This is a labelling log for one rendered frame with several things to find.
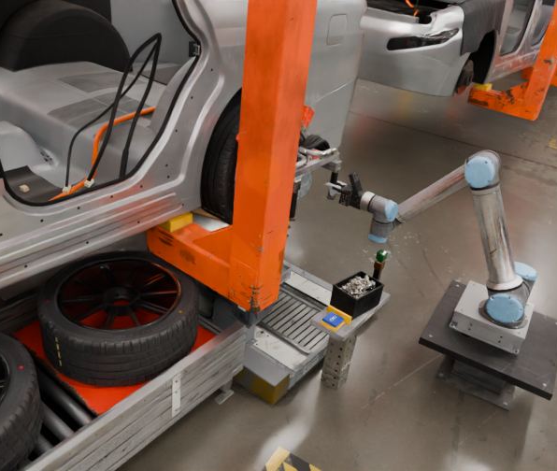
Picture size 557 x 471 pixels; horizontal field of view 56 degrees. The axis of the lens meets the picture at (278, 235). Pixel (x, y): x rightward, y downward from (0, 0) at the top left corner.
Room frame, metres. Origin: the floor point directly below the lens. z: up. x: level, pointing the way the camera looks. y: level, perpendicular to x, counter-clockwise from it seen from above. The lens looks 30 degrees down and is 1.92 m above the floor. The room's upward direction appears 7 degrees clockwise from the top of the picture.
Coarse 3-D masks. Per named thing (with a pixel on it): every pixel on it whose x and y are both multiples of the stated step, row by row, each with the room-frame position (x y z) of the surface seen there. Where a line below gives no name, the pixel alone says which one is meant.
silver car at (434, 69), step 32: (384, 0) 5.83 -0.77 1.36; (416, 0) 6.09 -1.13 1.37; (448, 0) 5.65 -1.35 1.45; (512, 0) 5.46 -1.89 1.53; (544, 0) 8.74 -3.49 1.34; (384, 32) 4.75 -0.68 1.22; (416, 32) 4.69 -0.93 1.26; (448, 32) 4.71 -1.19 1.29; (512, 32) 7.39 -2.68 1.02; (544, 32) 7.04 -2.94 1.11; (384, 64) 4.72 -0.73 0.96; (416, 64) 4.65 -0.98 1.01; (448, 64) 4.70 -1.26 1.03; (480, 64) 5.49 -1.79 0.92; (512, 64) 6.03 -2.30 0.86; (448, 96) 4.79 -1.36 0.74
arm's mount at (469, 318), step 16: (480, 288) 2.29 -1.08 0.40; (464, 304) 2.13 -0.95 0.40; (480, 304) 2.14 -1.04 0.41; (528, 304) 2.20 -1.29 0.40; (464, 320) 2.04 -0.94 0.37; (480, 320) 2.02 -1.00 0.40; (528, 320) 2.07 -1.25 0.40; (480, 336) 2.00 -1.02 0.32; (496, 336) 1.97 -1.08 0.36; (512, 336) 1.94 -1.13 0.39; (512, 352) 1.93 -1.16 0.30
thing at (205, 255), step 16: (192, 224) 2.11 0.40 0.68; (160, 240) 2.03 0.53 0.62; (176, 240) 1.97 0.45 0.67; (192, 240) 1.97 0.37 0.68; (208, 240) 1.89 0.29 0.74; (224, 240) 1.84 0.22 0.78; (160, 256) 2.04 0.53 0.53; (176, 256) 1.97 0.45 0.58; (192, 256) 1.92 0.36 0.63; (208, 256) 1.86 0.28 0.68; (224, 256) 1.84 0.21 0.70; (192, 272) 1.92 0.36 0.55; (208, 272) 1.86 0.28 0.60; (224, 272) 1.81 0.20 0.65; (224, 288) 1.80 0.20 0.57
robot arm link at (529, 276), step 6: (516, 264) 2.12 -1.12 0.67; (522, 264) 2.13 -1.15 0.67; (516, 270) 2.06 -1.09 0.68; (522, 270) 2.07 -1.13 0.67; (528, 270) 2.08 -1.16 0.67; (534, 270) 2.09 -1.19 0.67; (522, 276) 2.02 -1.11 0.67; (528, 276) 2.03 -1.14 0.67; (534, 276) 2.04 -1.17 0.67; (528, 282) 2.02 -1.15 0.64; (534, 282) 2.04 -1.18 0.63; (528, 288) 1.99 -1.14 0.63
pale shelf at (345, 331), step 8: (384, 296) 2.05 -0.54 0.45; (320, 312) 1.87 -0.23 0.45; (368, 312) 1.91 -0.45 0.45; (312, 320) 1.81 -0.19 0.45; (320, 320) 1.82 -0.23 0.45; (352, 320) 1.84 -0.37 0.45; (360, 320) 1.85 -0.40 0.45; (320, 328) 1.78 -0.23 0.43; (328, 328) 1.77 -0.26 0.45; (344, 328) 1.78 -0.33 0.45; (352, 328) 1.79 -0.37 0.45; (336, 336) 1.73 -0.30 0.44; (344, 336) 1.72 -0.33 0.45
